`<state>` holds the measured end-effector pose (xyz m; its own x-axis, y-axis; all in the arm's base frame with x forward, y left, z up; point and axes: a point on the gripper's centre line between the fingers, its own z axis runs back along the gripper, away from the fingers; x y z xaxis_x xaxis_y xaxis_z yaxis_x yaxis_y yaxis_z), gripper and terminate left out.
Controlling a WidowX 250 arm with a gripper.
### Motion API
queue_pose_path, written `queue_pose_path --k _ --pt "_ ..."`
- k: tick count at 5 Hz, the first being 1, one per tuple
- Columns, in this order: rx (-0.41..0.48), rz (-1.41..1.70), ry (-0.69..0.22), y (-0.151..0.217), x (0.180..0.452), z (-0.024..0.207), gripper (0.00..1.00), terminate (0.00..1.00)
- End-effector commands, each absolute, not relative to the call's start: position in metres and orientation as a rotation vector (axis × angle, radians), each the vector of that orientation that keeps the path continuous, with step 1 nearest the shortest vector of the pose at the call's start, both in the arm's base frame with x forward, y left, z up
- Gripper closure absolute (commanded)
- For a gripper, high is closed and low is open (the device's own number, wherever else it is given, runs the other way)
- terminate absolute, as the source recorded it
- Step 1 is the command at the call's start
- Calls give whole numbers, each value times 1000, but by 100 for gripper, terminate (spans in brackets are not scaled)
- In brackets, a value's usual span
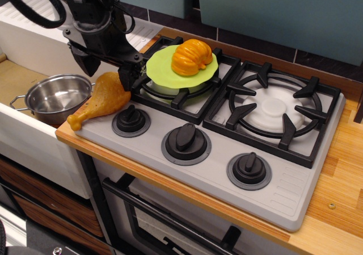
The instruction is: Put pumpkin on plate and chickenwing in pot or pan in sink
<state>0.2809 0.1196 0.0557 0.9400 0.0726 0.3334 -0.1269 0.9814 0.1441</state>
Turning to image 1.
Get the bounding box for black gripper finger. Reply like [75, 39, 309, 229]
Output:
[118, 64, 142, 91]
[70, 46, 101, 77]

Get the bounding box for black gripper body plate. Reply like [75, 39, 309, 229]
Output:
[63, 28, 145, 68]

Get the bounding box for toy chicken drumstick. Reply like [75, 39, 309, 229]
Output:
[67, 72, 131, 131]

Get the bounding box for orange toy pumpkin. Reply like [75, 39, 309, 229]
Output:
[171, 39, 213, 76]

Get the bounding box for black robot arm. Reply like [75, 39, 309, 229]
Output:
[8, 0, 145, 91]

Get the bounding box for light green plate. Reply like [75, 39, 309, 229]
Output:
[146, 45, 218, 89]

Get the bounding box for small steel pot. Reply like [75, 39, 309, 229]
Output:
[10, 74, 94, 126]

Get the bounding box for white toy sink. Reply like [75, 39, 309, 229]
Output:
[0, 0, 164, 200]

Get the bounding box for black left stove knob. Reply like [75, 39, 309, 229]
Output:
[112, 104, 151, 138]

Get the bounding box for black stove knob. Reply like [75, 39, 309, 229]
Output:
[227, 152, 272, 191]
[161, 123, 212, 166]
[112, 104, 151, 138]

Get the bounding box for black left burner grate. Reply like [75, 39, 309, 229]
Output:
[132, 48, 241, 124]

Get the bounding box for black burner grate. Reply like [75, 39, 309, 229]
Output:
[203, 62, 345, 168]
[132, 48, 241, 124]

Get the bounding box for black middle stove knob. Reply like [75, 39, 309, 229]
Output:
[161, 123, 212, 166]

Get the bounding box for grey toy stove top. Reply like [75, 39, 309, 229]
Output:
[78, 103, 328, 231]

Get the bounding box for black right burner grate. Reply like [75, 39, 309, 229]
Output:
[203, 62, 345, 168]

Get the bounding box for toy oven door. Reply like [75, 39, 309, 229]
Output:
[102, 174, 293, 254]

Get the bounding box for black right stove knob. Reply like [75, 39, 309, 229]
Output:
[227, 152, 272, 191]

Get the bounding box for wooden drawer fronts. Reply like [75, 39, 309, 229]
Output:
[1, 155, 112, 254]

